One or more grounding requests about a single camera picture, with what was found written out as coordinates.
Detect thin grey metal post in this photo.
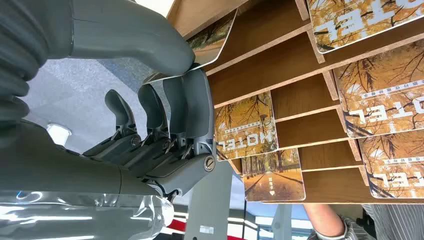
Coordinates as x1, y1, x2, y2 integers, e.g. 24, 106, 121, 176
271, 203, 293, 240

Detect person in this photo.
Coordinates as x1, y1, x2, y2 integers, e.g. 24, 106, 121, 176
303, 203, 424, 240

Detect ribbed grey right arm sleeve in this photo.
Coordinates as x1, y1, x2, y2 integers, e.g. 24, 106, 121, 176
0, 0, 74, 131

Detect clear plastic wrist cover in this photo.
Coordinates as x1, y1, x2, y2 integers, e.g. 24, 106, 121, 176
0, 189, 175, 240

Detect grey metal post with label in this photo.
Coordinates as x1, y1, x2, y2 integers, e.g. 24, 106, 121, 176
183, 160, 235, 240

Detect key card tree-lined path print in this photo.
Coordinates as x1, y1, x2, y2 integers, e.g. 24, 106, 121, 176
240, 148, 307, 203

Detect wooden card rack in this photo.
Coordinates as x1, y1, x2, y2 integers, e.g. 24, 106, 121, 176
166, 0, 424, 205

